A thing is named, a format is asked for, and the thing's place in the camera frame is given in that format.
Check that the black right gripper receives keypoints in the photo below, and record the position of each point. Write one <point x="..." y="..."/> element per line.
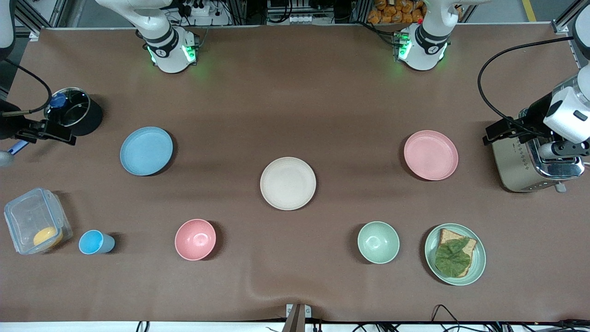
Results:
<point x="10" y="125"/>

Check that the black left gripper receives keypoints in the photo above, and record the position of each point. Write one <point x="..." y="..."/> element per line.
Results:
<point x="533" y="117"/>

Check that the pink plate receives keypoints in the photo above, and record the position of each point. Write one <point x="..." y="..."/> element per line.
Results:
<point x="431" y="155"/>

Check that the blue plate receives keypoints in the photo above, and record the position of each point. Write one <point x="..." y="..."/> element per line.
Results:
<point x="146" y="151"/>

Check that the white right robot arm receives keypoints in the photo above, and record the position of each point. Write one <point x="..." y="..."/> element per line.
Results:
<point x="170" y="50"/>

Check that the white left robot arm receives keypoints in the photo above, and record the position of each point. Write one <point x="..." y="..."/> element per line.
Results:
<point x="426" y="46"/>

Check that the blue round piece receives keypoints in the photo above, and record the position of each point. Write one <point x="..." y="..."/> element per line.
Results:
<point x="58" y="100"/>

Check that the silver toaster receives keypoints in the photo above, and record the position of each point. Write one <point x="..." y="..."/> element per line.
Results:
<point x="516" y="170"/>

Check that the clear plastic lidded box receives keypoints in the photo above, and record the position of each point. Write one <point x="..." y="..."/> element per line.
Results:
<point x="30" y="214"/>

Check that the orange round food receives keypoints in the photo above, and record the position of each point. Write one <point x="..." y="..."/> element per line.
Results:
<point x="47" y="237"/>

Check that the blue cup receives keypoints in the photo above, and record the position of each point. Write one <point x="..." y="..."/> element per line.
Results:
<point x="92" y="242"/>

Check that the toast bread slice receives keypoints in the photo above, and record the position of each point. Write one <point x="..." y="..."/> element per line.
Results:
<point x="448" y="236"/>

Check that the green plate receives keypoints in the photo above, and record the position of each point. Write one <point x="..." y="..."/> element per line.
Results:
<point x="479" y="263"/>

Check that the green lettuce leaf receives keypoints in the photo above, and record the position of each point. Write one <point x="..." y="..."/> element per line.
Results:
<point x="452" y="260"/>

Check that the pile of orange snacks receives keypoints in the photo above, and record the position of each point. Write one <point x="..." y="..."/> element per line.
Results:
<point x="396" y="11"/>

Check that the green bowl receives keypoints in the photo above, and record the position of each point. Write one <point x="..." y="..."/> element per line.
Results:
<point x="378" y="242"/>

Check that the pink bowl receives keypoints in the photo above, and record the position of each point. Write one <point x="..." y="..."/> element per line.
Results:
<point x="195" y="240"/>

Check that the white power strip with plugs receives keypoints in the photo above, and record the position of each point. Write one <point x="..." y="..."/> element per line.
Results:
<point x="203" y="11"/>

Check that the brown tablecloth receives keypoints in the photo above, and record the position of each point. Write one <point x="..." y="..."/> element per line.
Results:
<point x="295" y="92"/>

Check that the beige plate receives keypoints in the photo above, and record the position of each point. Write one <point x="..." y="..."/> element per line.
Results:
<point x="288" y="183"/>

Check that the long white power strip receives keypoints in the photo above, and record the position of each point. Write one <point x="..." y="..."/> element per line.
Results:
<point x="304" y="19"/>

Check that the aluminium frame post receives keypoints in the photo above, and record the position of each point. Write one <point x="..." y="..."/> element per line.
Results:
<point x="41" y="11"/>
<point x="569" y="16"/>

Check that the grey metal camera mount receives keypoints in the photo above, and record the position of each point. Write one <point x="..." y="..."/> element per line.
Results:
<point x="296" y="318"/>

